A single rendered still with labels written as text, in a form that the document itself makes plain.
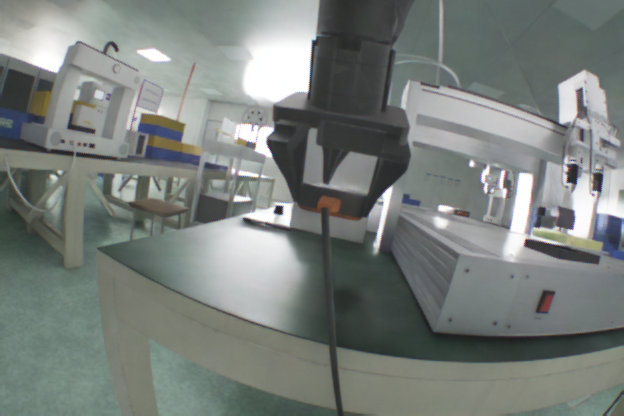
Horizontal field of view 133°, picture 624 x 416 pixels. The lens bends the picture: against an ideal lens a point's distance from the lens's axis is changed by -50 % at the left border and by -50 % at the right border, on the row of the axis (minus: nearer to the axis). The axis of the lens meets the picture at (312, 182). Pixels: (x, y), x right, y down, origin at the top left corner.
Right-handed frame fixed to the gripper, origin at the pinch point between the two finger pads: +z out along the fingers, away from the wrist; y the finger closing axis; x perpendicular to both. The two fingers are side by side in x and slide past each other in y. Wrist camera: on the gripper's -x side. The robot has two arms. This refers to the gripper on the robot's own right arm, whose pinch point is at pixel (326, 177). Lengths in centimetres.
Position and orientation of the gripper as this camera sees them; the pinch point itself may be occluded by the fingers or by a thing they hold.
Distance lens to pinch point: 34.9
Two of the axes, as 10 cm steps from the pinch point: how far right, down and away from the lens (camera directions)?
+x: -1.2, -2.8, -9.5
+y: -9.6, -2.0, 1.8
